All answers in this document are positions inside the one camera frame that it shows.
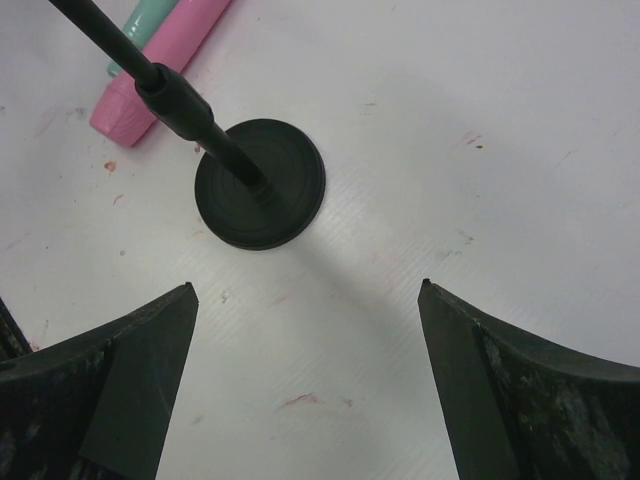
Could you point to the mint green microphone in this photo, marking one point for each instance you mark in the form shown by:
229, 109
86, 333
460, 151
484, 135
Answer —
146, 19

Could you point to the black round-base microphone stand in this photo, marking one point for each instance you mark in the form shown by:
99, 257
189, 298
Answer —
259, 184

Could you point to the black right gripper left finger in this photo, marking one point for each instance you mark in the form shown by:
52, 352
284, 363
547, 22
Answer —
97, 405

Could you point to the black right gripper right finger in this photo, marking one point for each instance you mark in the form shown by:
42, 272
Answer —
518, 406

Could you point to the pink microphone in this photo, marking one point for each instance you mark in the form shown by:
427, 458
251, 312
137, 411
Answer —
120, 115

